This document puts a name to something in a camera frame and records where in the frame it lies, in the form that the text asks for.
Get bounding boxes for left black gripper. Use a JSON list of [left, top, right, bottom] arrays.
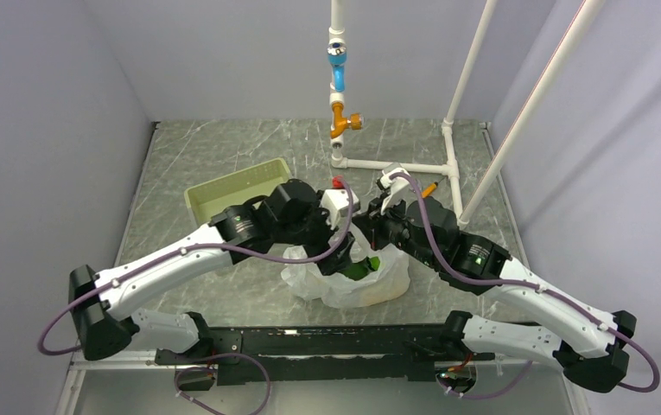
[[276, 192, 355, 275]]

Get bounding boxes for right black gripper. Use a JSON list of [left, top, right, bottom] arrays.
[[352, 189, 440, 269]]

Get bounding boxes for white plastic bag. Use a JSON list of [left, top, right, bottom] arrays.
[[281, 226, 410, 309]]

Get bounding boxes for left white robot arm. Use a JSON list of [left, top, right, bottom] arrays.
[[68, 179, 359, 363]]

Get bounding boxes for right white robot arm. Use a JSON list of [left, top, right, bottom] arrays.
[[353, 197, 637, 393]]

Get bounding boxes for green fake fruit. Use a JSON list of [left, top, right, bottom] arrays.
[[340, 257, 381, 281]]

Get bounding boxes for silver orange wrench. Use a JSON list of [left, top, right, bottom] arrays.
[[422, 182, 440, 198]]

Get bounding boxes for pale green plastic basket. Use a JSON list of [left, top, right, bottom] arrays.
[[184, 157, 290, 228]]

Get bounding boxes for orange pipe valve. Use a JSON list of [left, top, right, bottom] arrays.
[[330, 101, 364, 139]]

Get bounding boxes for blue pipe valve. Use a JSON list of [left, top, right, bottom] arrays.
[[327, 38, 347, 93]]

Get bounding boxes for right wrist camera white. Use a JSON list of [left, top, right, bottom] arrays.
[[378, 163, 410, 214]]

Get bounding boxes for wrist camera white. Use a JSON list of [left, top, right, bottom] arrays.
[[321, 176, 359, 229], [378, 163, 410, 214]]

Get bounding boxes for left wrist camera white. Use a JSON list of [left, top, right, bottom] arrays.
[[321, 176, 359, 229]]

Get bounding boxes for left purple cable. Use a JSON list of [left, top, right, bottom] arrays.
[[36, 177, 356, 357]]

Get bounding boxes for purple cable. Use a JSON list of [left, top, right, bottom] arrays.
[[36, 177, 356, 357], [390, 171, 661, 394]]

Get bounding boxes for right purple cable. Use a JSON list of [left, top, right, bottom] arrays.
[[390, 171, 661, 394]]

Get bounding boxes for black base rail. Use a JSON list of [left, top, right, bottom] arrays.
[[155, 323, 472, 386]]

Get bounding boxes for white pvc pipe frame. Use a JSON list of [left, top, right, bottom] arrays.
[[329, 1, 604, 227]]

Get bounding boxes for aluminium frame rail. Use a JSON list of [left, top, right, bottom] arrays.
[[70, 351, 158, 370]]

